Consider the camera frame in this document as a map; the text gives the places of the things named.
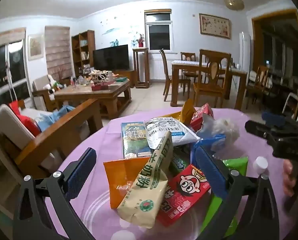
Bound white metal chair frame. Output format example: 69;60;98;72
281;92;298;120

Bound wooden armchair with beige cushion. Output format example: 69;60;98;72
32;75;62;110

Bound wooden doorway frame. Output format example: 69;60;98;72
251;9;298;80

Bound small framed picture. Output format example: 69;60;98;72
27;34;44;61

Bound wooden dining chair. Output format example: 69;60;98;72
246;65;271;110
159;49;190;102
180;52;197;78
194;49;232;109

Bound dark green gum packet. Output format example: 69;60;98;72
169;147;197;178

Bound framed floral painting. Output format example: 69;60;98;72
199;13;231;39

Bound wooden sofa with white cushions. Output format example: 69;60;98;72
0;99;103;180

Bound silver white foil pouch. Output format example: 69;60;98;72
144;116;201;148

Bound person's right hand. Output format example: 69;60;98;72
282;159;297;197

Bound stuffed toy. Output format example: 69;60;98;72
49;79;64;90

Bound purple tablecloth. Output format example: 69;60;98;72
43;107;296;240

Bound wooden bookshelf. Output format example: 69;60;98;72
71;30;96;78

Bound wooden coffee table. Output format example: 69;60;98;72
54;76;133;119

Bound wooden dining table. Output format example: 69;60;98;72
171;60;248;110

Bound beige roller blind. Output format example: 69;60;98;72
45;26;73;80

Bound white radiator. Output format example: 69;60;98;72
149;59;182;80

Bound white carved ornament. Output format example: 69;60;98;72
89;70;113;83

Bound orange yellow snack packet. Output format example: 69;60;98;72
161;99;197;128

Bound black television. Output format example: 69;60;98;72
93;44;129;72

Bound white bottle cap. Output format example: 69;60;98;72
253;156;268;174

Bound cream milk powder packet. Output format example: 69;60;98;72
116;131;174;229

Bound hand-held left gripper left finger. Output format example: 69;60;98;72
13;147;97;240

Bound light blue cloth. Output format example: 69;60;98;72
37;105;76;130

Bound white framed window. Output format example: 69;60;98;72
144;9;172;52

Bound green blue milk carton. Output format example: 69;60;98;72
121;121;153;159

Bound red cartoon milk carton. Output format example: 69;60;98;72
156;164;212;228
189;102;214;133

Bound wooden television stand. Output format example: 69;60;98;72
114;69;137;88

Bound blue plastic wrapper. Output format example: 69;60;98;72
190;134;227;170

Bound light green snack packet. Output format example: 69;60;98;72
201;156;249;238

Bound white plastic bag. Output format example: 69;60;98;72
196;114;240;153

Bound tall wooden plant stand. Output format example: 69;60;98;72
133;47;150;88

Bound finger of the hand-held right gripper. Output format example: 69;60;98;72
262;112;293;128
245;120;276;141

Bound sliding glass door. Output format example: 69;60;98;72
0;29;31;103

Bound red cushion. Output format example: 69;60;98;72
9;101;41;137

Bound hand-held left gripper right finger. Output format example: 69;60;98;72
195;145;280;240

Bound white standing air conditioner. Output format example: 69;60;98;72
239;32;251;78

